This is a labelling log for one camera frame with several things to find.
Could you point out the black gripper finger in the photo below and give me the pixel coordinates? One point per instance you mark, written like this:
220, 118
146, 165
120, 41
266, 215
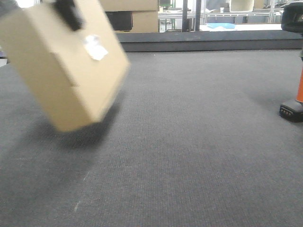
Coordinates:
70, 13

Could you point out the small brown cardboard package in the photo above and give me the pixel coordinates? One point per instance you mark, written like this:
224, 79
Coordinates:
74, 75

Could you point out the large brown cardboard box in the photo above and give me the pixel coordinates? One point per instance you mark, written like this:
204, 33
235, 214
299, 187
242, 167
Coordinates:
132, 16

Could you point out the blue plastic tray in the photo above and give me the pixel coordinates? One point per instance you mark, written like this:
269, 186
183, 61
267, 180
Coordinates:
221, 25

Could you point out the white rectangular bin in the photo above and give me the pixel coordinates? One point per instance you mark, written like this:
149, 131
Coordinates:
241, 5

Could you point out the black vertical post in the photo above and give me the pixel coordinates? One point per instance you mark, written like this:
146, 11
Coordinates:
184, 16

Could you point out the black table edge rail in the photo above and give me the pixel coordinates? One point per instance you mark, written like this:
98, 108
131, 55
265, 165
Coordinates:
210, 41

